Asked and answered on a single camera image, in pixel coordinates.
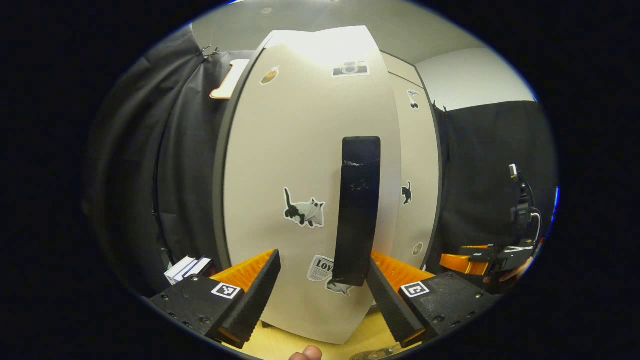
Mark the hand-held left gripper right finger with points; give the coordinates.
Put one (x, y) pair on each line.
(392, 305)

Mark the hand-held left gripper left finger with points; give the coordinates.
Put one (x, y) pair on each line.
(255, 295)

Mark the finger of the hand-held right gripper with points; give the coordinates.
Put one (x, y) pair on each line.
(462, 264)
(482, 249)

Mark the white cabinet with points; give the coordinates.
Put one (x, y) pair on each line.
(219, 200)

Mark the black backdrop cloth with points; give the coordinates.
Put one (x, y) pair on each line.
(480, 165)

